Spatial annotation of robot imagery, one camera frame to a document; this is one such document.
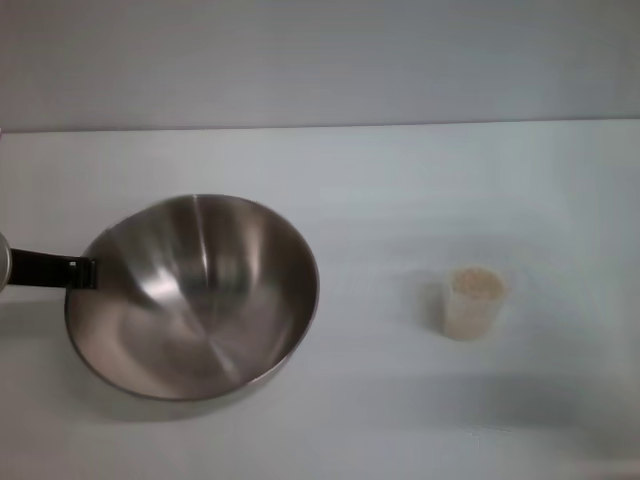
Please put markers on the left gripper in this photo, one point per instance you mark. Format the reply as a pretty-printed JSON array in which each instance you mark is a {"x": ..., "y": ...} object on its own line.
[{"x": 4, "y": 262}]

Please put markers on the stainless steel mixing bowl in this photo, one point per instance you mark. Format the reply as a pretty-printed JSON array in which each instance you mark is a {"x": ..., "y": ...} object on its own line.
[{"x": 200, "y": 310}]

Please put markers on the white uncooked rice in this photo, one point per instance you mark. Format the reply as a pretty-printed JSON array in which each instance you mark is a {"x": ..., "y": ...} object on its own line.
[{"x": 477, "y": 286}]

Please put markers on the clear plastic measuring cup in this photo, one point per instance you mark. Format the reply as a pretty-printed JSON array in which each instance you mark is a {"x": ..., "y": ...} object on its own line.
[{"x": 475, "y": 331}]

